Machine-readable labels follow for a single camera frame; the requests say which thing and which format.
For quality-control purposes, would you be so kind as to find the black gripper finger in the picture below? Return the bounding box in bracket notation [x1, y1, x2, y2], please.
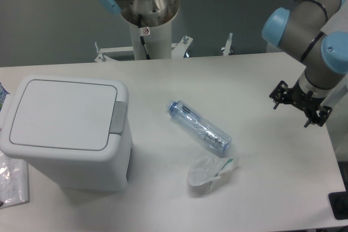
[304, 105, 332, 128]
[269, 80, 291, 110]

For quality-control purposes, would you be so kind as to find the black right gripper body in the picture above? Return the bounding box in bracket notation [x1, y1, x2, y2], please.
[289, 78, 326, 111]

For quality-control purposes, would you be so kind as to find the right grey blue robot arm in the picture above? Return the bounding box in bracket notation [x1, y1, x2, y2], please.
[262, 0, 347, 126]

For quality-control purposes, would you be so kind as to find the grey trash can push button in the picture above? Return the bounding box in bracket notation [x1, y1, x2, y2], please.
[109, 101, 128, 135]

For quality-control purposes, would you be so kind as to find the white plastic trash can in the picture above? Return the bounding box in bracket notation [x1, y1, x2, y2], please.
[1, 74, 133, 192]

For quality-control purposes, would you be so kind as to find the black object table corner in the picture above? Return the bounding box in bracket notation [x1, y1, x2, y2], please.
[328, 191, 347, 220]

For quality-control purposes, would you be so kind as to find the clear blue plastic bottle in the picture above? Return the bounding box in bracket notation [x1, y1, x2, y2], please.
[166, 100, 232, 158]

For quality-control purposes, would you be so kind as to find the green white packet edge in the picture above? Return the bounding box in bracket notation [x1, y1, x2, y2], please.
[0, 83, 10, 110]

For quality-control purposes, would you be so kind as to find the plastic bagged paper sheet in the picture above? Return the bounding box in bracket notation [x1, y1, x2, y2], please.
[1, 152, 29, 209]

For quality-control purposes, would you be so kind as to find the white pedestal base frame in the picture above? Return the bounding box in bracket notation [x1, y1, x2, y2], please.
[94, 32, 234, 63]

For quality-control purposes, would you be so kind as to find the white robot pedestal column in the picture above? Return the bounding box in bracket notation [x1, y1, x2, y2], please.
[129, 22, 172, 60]

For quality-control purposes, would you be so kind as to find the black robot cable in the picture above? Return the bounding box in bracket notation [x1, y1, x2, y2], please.
[138, 13, 152, 60]

